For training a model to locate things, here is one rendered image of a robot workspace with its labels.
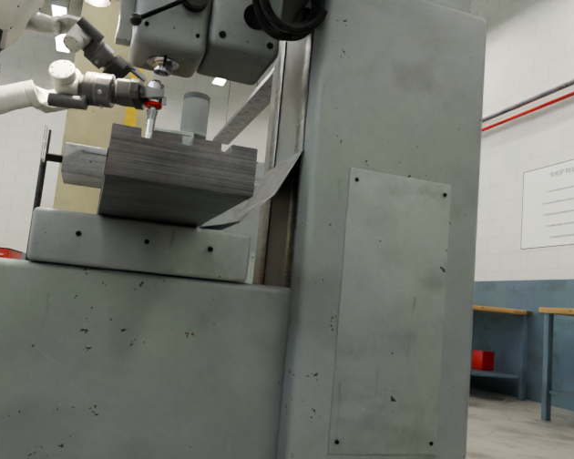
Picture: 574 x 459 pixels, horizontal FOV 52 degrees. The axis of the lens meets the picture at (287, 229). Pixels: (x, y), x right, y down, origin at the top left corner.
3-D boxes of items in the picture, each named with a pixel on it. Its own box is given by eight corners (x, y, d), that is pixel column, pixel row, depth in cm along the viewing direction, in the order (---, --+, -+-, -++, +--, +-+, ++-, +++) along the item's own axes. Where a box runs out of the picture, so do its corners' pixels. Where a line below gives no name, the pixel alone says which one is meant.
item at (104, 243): (25, 259, 126) (33, 205, 128) (37, 265, 159) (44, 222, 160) (248, 282, 142) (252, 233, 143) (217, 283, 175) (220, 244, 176)
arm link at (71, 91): (104, 89, 162) (62, 84, 161) (97, 60, 152) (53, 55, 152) (95, 120, 156) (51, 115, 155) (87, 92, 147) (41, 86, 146)
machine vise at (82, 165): (60, 171, 129) (67, 124, 131) (63, 183, 144) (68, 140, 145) (215, 195, 140) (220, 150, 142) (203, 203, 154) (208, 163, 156)
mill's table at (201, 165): (104, 174, 87) (110, 122, 88) (92, 239, 204) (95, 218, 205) (252, 197, 94) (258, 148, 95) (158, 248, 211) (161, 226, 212)
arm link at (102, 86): (140, 69, 151) (94, 63, 150) (136, 105, 149) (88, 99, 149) (148, 87, 163) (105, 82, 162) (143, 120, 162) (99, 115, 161)
